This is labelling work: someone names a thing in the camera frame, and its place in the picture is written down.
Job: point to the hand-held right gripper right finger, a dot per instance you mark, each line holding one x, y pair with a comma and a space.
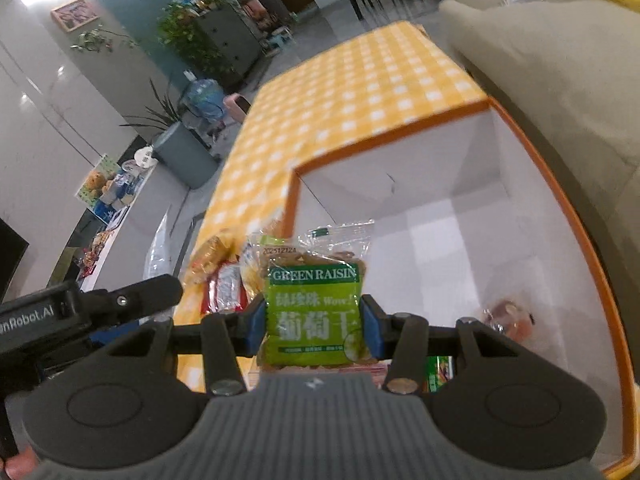
372, 327

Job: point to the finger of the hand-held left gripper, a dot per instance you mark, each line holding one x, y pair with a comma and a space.
135, 297

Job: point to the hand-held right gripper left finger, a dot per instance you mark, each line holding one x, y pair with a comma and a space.
256, 327

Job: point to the red packet with white label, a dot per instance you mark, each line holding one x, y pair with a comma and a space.
227, 290

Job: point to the white snack packet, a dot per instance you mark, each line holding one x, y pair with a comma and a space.
159, 255

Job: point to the green raisin packet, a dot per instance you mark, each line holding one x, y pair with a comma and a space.
312, 305

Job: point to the yellow and blue pastry packet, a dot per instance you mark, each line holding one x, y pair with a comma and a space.
254, 265

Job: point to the green and red sausage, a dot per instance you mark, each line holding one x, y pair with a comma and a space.
440, 374

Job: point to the red stick snack packet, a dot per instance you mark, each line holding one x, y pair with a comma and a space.
210, 255

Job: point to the clear packet with brown snack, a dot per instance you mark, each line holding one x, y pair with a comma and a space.
506, 317

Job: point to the orange cardboard box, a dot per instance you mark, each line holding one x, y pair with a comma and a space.
500, 240

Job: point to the colourful snacks on cabinet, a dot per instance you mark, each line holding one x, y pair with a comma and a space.
90, 257

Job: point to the person's left hand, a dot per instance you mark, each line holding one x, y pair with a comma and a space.
19, 464

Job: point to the white low cabinet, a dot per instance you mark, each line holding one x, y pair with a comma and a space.
115, 240

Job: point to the black television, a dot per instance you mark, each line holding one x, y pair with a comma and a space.
10, 255

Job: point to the bear picture board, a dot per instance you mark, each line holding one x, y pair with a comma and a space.
100, 187

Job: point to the white mug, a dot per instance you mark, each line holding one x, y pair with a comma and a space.
145, 156

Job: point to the grey round planter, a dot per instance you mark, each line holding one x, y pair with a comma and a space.
184, 152

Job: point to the long-leaf potted plant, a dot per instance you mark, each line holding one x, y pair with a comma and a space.
157, 110

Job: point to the blue water bottle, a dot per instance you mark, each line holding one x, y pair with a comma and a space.
202, 99

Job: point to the yellow checked tablecloth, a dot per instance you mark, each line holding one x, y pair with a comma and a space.
360, 85

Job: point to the hanging vine plant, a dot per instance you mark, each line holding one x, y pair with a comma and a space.
97, 40

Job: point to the large leafy green plant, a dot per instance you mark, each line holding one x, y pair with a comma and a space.
187, 35

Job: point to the grey chest of drawers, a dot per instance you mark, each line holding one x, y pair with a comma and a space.
227, 35

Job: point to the shelf with toys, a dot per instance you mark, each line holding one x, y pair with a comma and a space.
260, 10

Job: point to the beige sofa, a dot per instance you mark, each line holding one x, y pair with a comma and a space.
555, 70

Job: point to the framed wall picture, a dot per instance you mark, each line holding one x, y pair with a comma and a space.
75, 13

